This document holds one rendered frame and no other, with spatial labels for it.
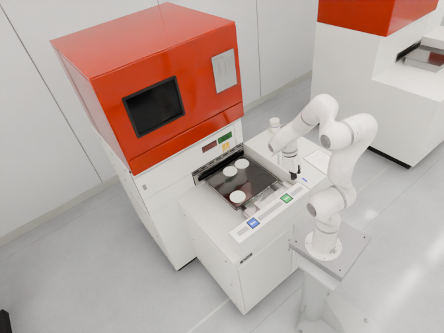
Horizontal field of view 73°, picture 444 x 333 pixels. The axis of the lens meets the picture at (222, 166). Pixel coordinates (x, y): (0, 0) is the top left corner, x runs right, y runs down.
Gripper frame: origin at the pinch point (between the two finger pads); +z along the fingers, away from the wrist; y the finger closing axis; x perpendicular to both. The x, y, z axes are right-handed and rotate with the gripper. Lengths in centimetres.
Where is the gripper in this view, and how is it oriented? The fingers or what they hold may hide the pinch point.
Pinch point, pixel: (293, 176)
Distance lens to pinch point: 172.0
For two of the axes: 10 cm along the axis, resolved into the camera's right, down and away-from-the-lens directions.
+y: 5.6, 3.3, -7.6
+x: 7.9, -4.9, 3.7
